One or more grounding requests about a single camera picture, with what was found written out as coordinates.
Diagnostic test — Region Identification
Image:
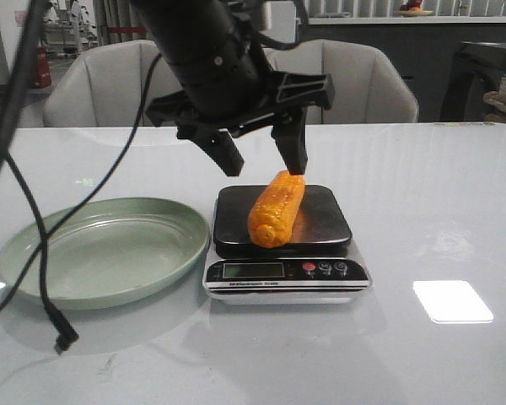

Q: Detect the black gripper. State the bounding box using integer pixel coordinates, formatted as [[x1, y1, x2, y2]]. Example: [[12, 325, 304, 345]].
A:
[[146, 50, 335, 176]]

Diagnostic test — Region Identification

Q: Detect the orange corn cob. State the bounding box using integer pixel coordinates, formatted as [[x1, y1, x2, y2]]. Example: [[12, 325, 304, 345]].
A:
[[247, 170, 305, 249]]

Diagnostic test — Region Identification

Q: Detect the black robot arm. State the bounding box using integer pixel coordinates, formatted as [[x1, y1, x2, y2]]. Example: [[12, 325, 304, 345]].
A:
[[132, 1, 334, 176]]

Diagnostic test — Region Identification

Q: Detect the right grey upholstered chair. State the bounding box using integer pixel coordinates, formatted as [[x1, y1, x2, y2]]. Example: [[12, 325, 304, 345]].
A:
[[265, 39, 419, 125]]

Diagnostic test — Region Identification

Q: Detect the grey upholstered chair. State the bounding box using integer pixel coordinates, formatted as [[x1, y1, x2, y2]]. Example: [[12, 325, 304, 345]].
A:
[[265, 39, 419, 125], [42, 40, 159, 127]]

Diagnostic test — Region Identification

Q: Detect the white cabinet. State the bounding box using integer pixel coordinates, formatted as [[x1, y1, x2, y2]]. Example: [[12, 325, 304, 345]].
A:
[[250, 1, 298, 51]]

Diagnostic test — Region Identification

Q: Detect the digital kitchen scale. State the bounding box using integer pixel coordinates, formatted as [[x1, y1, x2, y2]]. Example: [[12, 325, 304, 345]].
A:
[[202, 185, 373, 305]]

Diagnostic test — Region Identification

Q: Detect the left grey upholstered chair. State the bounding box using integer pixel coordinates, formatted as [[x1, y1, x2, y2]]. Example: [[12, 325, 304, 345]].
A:
[[42, 40, 159, 127]]

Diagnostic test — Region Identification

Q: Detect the light green plate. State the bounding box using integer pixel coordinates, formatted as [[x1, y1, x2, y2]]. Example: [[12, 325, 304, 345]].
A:
[[0, 197, 211, 311]]

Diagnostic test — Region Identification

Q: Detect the dark grey counter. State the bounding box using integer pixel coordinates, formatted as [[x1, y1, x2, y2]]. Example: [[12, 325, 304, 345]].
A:
[[303, 17, 506, 122]]

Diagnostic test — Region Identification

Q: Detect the fruit bowl on counter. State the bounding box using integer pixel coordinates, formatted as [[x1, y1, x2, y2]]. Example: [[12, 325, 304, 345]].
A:
[[396, 0, 434, 18]]

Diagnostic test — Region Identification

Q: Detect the red bin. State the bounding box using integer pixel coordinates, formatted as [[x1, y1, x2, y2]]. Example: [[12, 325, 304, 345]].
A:
[[30, 41, 52, 89]]

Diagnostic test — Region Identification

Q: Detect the black appliance box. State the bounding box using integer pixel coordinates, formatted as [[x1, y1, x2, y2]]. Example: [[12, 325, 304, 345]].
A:
[[439, 41, 506, 122]]

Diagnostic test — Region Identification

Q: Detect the black dangling cable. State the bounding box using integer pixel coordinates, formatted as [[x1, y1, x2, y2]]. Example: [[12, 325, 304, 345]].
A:
[[0, 0, 165, 354]]

